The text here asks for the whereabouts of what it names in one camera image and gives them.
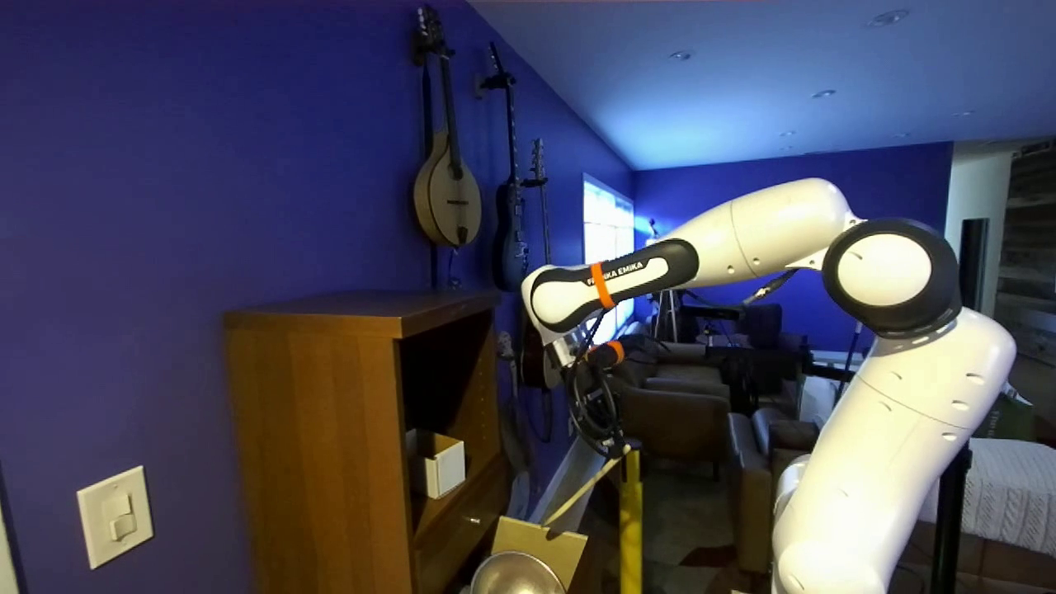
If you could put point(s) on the bright window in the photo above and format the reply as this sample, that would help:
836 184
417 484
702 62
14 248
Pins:
608 235

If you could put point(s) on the brown wooden shelf cabinet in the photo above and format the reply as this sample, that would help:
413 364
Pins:
318 439

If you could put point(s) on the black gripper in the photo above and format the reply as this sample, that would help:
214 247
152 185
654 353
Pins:
590 388

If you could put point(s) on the yellow pole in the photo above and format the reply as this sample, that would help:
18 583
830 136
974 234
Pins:
631 531

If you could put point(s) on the small white box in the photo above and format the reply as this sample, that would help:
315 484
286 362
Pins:
443 463

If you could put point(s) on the white bed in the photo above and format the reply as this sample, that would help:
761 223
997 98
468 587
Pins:
1008 498

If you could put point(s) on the black hanging instrument case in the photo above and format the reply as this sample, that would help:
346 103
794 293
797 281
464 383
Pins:
531 364

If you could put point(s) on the wooden spatula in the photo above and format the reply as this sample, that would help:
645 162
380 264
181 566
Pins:
581 498

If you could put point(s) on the brown sofa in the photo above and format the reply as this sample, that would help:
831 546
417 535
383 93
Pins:
672 402

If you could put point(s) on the brown armchair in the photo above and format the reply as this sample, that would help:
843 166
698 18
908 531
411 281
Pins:
764 472

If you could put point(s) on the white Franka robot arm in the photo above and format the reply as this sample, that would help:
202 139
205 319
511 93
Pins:
901 407

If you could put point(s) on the white light switch plate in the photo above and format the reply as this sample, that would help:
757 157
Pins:
114 516

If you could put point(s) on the silver metal bowl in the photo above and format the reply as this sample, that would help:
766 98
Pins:
515 575

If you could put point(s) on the hanging mandolin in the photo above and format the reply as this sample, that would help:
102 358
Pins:
449 194

